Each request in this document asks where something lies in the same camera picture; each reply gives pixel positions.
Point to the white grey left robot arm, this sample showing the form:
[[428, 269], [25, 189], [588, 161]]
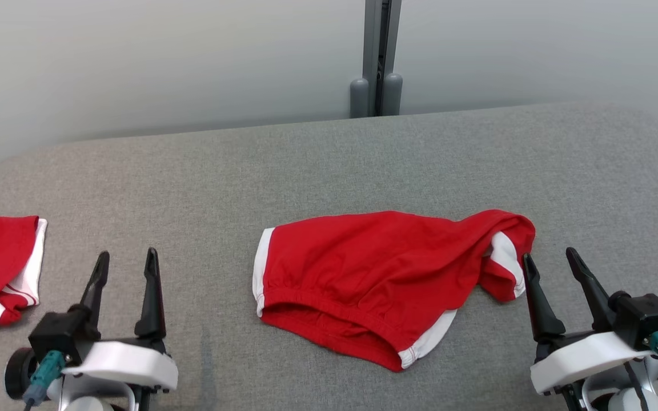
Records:
[[86, 402]]

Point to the grey vertical partition post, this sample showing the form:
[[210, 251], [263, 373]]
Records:
[[373, 40]]

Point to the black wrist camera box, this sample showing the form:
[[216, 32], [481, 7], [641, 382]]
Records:
[[643, 317], [63, 334]]

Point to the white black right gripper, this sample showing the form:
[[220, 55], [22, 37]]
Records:
[[580, 357]]

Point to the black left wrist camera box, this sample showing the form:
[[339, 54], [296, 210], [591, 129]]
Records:
[[63, 334]]

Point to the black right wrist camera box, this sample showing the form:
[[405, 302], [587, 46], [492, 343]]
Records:
[[643, 317]]

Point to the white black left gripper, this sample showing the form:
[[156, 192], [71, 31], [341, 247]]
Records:
[[129, 362]]

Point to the red shorts with white trim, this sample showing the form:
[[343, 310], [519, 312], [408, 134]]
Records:
[[374, 268]]

